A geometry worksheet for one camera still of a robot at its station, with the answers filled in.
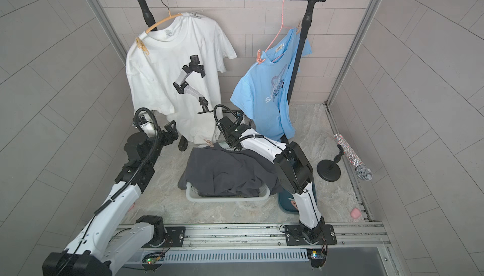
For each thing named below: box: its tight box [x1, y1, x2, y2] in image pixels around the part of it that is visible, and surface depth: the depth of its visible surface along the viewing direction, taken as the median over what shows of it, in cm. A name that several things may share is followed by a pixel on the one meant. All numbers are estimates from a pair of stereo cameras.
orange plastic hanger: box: [145, 0, 183, 35], surface depth 64 cm
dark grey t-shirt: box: [177, 143, 281, 198], surface depth 79 cm
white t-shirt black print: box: [125, 13, 237, 145], surface depth 77 cm
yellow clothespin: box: [135, 36, 150, 56], surface depth 61 cm
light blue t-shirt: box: [230, 28, 312, 142], surface depth 75 cm
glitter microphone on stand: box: [316, 133, 374, 183], surface depth 71 cm
